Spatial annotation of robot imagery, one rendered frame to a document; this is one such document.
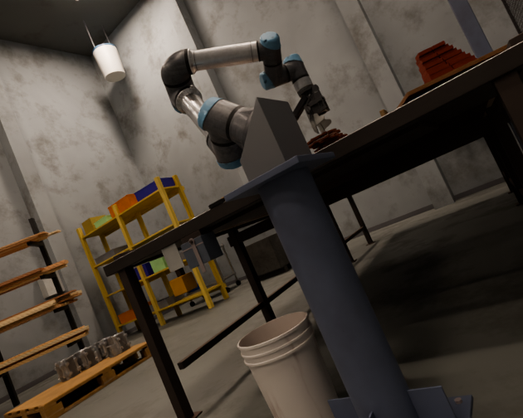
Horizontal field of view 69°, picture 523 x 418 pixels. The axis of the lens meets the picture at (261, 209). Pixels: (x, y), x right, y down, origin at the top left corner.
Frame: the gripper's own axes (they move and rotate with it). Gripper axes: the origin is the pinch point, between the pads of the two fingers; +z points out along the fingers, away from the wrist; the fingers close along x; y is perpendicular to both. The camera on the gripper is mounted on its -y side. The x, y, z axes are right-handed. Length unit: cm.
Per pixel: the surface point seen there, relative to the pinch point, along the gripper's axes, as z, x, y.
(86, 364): 79, 142, -372
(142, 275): 5, 370, -461
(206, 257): 26, -14, -65
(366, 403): 82, -54, -9
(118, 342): 72, 163, -338
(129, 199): -128, 373, -423
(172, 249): 16, -9, -84
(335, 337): 62, -54, -10
